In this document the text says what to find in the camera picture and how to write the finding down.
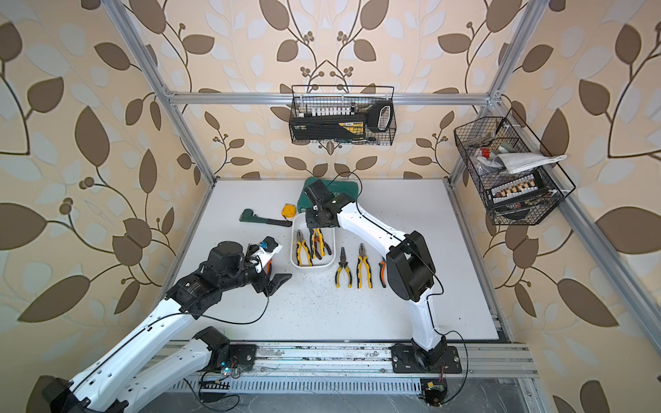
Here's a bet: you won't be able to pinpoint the socket set box in basket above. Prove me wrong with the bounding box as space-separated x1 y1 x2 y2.
487 172 548 207

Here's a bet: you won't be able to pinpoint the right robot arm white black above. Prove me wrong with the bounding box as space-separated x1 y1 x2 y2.
303 179 463 374

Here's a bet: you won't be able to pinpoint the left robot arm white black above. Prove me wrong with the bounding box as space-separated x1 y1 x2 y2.
34 237 291 412

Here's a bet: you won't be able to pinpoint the black yellow tool in basket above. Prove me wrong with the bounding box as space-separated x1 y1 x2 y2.
289 101 397 146

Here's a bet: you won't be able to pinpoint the white papers in basket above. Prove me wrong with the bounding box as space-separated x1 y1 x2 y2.
495 152 567 174

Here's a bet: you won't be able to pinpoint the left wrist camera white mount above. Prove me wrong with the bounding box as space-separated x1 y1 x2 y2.
254 236 282 273

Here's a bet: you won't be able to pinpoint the green plastic tool case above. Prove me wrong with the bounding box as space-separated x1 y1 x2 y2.
296 177 360 213

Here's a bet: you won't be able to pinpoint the right black wire basket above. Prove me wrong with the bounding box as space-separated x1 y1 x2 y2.
454 108 576 225

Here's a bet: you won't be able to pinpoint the white plastic storage box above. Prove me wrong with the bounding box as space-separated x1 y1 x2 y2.
290 213 340 271

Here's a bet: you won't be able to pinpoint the black wire basket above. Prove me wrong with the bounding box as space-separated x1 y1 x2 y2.
288 84 397 146
454 108 576 225

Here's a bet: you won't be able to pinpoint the orange black long-nose pliers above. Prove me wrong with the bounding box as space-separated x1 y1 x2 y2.
379 257 387 288

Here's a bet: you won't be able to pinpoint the yellow black long-nose pliers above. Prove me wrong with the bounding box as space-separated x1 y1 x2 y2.
335 247 353 288

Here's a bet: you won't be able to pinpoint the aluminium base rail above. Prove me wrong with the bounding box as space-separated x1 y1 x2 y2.
227 341 539 379

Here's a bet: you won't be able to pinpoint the yellow black combination pliers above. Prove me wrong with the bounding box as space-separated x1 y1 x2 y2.
356 244 373 289

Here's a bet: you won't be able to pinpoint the yellow tape measure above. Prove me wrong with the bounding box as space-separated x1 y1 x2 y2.
282 204 297 220

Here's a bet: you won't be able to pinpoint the back black wire basket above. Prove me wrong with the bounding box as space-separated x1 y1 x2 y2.
288 84 397 146

